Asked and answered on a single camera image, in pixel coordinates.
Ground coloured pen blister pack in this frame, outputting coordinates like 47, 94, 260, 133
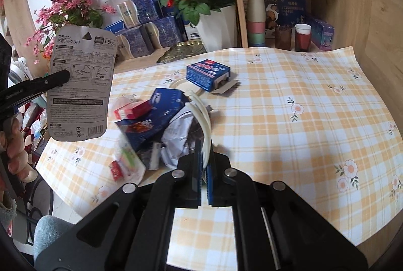
110, 137, 147, 181

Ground blue printed packet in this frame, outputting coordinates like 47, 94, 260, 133
114, 114, 177, 152

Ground brown glass cup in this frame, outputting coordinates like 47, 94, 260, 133
275, 25, 294, 50

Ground stack of pastel cups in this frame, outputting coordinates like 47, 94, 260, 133
246, 0, 267, 47

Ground person's left leg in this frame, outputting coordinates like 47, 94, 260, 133
33, 215, 76, 263

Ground white flower pot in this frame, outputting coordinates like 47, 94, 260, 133
194, 5, 237, 50

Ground dark blue printed box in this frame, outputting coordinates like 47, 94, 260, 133
264, 0, 307, 39

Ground gold leaf tray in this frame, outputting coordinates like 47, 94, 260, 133
156, 40, 208, 64

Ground white paper bowl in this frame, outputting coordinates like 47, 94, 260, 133
185, 85, 212, 166

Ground orange flowers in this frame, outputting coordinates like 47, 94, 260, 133
40, 36, 56, 61

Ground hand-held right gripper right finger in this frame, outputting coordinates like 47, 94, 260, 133
206, 144, 368, 271

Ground blue gold gift box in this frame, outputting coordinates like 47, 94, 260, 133
140, 16, 186, 50
117, 0, 165, 28
114, 26, 152, 60

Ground checked floral tablecloth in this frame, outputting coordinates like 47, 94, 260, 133
35, 46, 403, 270

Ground white fan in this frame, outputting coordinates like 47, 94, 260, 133
9, 56, 33, 84

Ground light blue purple box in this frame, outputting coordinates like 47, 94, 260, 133
305, 14, 335, 52

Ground red white small box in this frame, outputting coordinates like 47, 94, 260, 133
113, 100, 153, 120

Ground black box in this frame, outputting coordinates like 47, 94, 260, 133
139, 141, 162, 171

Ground person's left hand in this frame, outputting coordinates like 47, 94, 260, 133
0, 117, 29, 179

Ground small blue white carton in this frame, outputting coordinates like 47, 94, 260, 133
182, 22, 203, 41

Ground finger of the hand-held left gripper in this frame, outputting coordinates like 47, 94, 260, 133
5, 70, 71, 101

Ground pile of assorted clutter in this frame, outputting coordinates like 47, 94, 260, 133
17, 98, 51, 164

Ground blue box with red label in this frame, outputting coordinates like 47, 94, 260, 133
186, 58, 241, 94

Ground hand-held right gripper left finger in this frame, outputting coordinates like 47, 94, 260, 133
34, 139, 203, 271

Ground red cup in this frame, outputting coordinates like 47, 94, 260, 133
294, 23, 313, 52

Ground grey packaging card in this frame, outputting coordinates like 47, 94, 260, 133
47, 25, 118, 142

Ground wooden sideboard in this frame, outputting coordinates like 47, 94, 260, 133
115, 46, 229, 74

